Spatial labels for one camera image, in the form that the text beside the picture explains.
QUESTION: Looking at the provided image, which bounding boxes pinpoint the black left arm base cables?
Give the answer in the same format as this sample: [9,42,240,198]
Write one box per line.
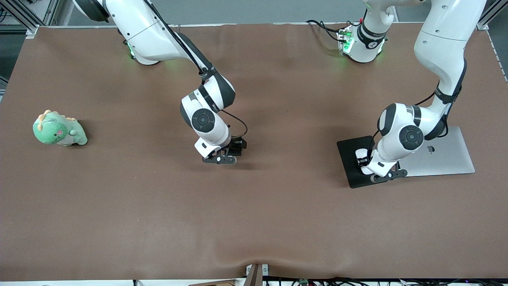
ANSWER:
[306,19,346,42]

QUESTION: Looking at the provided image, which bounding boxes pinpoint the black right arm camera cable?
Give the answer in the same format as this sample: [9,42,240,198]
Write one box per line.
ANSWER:
[143,0,248,138]

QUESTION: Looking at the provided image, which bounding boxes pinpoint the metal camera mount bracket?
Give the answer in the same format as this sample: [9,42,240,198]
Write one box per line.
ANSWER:
[245,263,269,286]

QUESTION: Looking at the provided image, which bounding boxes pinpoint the white computer mouse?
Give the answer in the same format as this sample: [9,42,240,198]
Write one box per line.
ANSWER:
[354,148,370,175]

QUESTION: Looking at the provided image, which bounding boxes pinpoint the green dinosaur plush toy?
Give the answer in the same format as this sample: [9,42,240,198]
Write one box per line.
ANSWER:
[33,110,88,147]

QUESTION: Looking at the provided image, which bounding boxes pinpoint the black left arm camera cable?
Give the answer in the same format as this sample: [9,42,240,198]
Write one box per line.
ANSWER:
[367,60,467,160]

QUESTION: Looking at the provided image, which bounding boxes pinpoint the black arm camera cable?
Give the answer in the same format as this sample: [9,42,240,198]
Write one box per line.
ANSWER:
[367,60,467,160]
[143,0,248,138]

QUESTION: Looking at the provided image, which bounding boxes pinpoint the black mouse pad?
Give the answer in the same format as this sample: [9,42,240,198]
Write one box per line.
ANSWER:
[337,135,389,189]

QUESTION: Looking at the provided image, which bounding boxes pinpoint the aluminium frame profile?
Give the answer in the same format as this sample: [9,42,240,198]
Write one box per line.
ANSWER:
[0,0,60,35]
[476,0,508,31]

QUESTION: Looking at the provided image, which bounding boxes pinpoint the silver laptop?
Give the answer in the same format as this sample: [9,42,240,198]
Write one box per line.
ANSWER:
[397,126,475,178]

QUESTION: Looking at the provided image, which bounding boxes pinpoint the large table cover mat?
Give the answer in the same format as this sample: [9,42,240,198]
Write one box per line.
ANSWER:
[0,22,508,281]

